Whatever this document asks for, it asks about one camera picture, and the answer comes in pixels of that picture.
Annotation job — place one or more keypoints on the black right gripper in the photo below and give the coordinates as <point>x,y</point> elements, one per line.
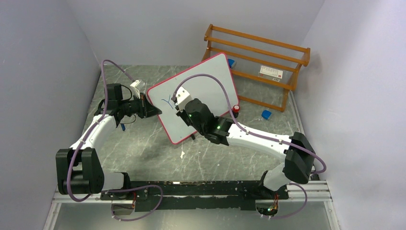
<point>181,112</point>

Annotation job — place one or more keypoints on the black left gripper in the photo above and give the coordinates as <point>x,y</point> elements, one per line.
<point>146,110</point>

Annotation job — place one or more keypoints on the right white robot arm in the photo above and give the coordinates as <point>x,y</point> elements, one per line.
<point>295,152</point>

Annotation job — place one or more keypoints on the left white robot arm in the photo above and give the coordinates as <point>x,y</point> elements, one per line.
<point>79,165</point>

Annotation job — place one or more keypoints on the blue grey board eraser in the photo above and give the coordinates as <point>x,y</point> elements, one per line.
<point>231,63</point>

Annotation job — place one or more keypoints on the blue square block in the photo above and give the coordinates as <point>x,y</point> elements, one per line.
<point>266,114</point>

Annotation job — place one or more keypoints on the wooden shelf rack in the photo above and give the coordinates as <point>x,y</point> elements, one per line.
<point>250,52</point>

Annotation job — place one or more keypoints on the black base beam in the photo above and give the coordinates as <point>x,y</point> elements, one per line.
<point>170,195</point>

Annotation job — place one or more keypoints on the white cardboard box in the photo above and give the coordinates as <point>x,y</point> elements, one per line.
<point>274,74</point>

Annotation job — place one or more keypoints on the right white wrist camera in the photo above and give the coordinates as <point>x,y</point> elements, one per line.
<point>181,98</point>

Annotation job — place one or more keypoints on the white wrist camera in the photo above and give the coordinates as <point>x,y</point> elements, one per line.
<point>181,98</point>
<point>137,86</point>

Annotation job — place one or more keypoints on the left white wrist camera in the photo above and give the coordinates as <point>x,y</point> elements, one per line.
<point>137,86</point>

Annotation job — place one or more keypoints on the aluminium base frame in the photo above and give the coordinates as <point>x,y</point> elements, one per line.
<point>309,207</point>

